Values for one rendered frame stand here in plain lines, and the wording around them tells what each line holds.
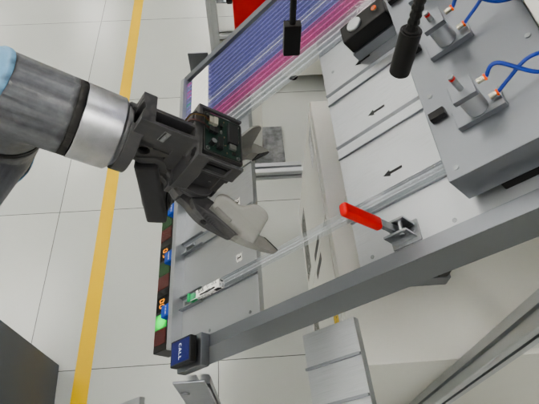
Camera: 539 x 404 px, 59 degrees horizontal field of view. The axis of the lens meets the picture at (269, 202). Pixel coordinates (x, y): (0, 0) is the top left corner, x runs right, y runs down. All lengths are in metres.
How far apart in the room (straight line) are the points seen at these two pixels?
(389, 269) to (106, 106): 0.35
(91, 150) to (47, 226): 1.50
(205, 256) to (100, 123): 0.45
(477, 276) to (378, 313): 0.23
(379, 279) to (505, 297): 0.53
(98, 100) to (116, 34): 2.23
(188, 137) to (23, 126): 0.14
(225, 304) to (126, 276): 1.01
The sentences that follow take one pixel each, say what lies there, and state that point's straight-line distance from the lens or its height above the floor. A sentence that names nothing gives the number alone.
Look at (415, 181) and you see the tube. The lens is 0.60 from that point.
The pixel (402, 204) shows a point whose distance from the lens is 0.61.
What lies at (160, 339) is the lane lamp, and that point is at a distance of 0.92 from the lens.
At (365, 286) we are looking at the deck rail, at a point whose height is 0.98.
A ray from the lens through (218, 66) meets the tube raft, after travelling 1.11.
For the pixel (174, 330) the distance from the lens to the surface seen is 0.85.
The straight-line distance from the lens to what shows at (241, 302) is 0.75.
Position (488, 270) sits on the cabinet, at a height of 0.62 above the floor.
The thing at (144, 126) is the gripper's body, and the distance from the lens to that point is 0.46.
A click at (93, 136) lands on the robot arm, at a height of 1.20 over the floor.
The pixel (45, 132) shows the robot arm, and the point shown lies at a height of 1.21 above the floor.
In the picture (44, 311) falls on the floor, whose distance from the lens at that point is 1.80.
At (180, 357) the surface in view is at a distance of 0.76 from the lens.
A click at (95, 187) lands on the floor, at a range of 2.00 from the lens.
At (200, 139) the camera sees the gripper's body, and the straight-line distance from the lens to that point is 0.48.
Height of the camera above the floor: 1.52
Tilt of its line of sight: 56 degrees down
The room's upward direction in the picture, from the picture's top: straight up
